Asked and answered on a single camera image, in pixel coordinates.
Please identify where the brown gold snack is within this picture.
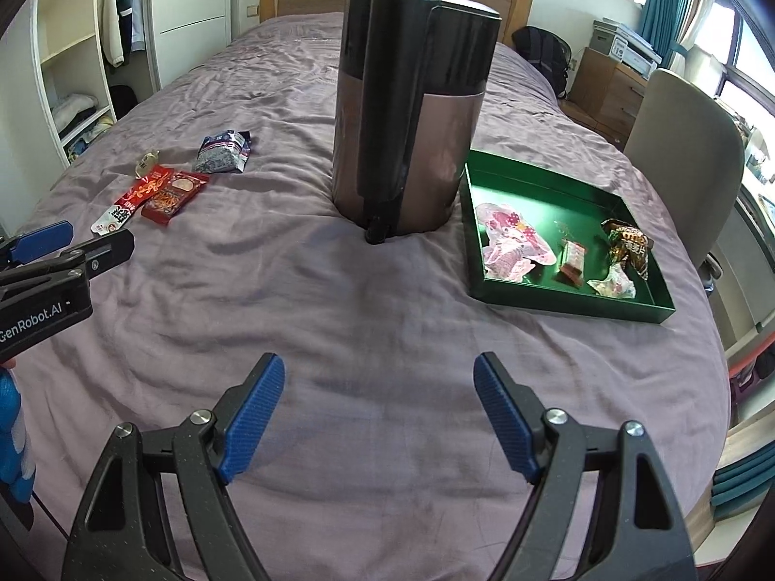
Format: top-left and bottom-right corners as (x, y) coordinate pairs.
(602, 219), (654, 281)

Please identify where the purple bed sheet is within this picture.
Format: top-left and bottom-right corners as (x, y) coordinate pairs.
(15, 15), (730, 580)

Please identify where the pink strawberry cartoon snack packet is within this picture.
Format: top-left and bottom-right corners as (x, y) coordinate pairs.
(474, 203), (557, 283)

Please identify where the small olive candy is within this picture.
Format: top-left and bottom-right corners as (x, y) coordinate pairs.
(135, 151), (159, 179)

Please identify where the long red snack packet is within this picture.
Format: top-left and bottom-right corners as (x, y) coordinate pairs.
(91, 164), (172, 236)

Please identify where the black backpack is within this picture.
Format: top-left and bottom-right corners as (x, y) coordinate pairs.
(511, 26), (572, 100)

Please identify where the clear cartoon snack packet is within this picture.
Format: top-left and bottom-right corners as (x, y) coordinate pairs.
(587, 262), (636, 299)

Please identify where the teal curtain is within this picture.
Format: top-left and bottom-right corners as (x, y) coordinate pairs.
(638, 0), (714, 68)

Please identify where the red square snack packet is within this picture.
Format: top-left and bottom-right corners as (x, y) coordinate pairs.
(142, 170), (210, 226)

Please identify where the wooden bedside cabinet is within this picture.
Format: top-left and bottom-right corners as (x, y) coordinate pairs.
(568, 47), (648, 150)

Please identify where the blue gloved hand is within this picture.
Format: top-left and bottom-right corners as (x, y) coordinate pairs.
(1, 359), (35, 505)

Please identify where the black and copper kettle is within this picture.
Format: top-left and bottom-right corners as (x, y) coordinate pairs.
(332, 0), (500, 244)

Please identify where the white wardrobe shelving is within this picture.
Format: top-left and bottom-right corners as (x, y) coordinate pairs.
(1, 0), (231, 232)

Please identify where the small brown bar packet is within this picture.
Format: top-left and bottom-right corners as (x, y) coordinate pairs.
(558, 240), (587, 287)

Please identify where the blue grey snack bag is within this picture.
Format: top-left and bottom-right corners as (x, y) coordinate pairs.
(192, 130), (252, 174)

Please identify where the beige office chair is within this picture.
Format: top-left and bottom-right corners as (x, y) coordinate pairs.
(624, 68), (744, 292)

